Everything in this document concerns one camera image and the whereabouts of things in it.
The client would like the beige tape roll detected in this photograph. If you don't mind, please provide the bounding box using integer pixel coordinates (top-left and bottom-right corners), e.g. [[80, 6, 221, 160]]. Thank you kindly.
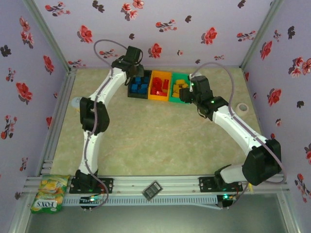
[[237, 103, 250, 115]]

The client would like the black plastic bin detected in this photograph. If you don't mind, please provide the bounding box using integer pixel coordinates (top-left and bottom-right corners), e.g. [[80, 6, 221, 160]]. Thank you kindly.
[[127, 69, 153, 100]]

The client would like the white slotted cable duct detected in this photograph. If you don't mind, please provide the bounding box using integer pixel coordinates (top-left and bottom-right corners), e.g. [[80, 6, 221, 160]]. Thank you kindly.
[[63, 195, 219, 206]]

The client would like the right arm lilac cable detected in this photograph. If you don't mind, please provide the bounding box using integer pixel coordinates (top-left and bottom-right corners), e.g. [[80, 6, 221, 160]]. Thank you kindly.
[[193, 62, 287, 211]]

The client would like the aluminium side rail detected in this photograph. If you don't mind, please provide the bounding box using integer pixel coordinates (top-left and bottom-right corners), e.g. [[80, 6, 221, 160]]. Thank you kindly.
[[38, 67, 78, 177]]

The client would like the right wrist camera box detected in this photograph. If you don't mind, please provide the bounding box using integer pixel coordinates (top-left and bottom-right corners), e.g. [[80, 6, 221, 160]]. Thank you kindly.
[[190, 75, 212, 95]]

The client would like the green plastic bin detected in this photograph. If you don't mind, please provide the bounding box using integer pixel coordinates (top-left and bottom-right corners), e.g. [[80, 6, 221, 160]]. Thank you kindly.
[[169, 72, 192, 104]]

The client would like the tape roll left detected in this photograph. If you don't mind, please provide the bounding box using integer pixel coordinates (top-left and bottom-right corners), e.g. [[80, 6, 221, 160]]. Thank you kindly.
[[72, 97, 82, 113]]

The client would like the green yellow candy bag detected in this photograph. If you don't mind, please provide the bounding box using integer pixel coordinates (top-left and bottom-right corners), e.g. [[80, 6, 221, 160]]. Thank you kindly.
[[30, 174, 71, 215]]

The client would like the aluminium frame post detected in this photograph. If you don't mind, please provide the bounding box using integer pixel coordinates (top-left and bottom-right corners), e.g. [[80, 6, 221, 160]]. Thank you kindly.
[[23, 0, 75, 72], [239, 0, 285, 70]]

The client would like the long aluminium base rail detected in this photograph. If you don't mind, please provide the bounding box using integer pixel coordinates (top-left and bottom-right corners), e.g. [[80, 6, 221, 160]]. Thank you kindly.
[[23, 174, 290, 195]]

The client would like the orange plastic bin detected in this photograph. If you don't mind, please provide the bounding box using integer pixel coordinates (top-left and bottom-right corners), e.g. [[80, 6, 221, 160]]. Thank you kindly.
[[148, 70, 173, 102]]

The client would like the aluminium frame leg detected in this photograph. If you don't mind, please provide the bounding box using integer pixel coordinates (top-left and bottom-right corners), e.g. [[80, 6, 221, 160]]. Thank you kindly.
[[276, 191, 301, 233], [6, 193, 34, 233]]

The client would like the control board with green light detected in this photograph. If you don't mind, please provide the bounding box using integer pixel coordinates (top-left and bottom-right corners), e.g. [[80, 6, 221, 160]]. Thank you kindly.
[[79, 195, 103, 212], [217, 193, 238, 211]]

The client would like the small black electronic box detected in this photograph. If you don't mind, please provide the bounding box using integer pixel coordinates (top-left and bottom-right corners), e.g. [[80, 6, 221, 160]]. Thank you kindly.
[[142, 181, 163, 201]]

